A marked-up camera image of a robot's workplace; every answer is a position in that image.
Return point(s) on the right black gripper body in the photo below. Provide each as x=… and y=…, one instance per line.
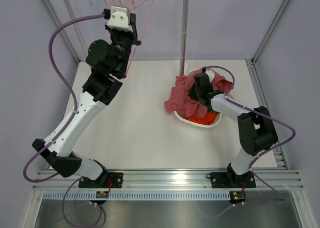
x=194, y=93

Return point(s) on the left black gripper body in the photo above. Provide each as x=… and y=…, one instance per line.
x=121, y=42

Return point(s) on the orange t shirt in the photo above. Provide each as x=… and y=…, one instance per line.
x=208, y=119

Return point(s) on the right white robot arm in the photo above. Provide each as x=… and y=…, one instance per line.
x=256, y=132

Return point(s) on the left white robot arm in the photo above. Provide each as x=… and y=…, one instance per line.
x=109, y=63

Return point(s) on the white perforated laundry basket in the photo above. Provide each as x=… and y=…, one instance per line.
x=182, y=106

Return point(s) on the metal clothes rack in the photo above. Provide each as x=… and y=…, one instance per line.
x=182, y=63

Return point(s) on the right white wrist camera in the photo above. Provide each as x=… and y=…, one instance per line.
x=211, y=75

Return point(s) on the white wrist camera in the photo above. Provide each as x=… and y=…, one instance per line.
x=211, y=75
x=119, y=19

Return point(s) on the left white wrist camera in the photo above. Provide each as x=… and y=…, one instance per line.
x=119, y=19

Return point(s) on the aluminium mounting rail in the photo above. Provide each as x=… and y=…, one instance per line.
x=174, y=179

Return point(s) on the white slotted cable duct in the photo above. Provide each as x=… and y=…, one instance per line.
x=138, y=195

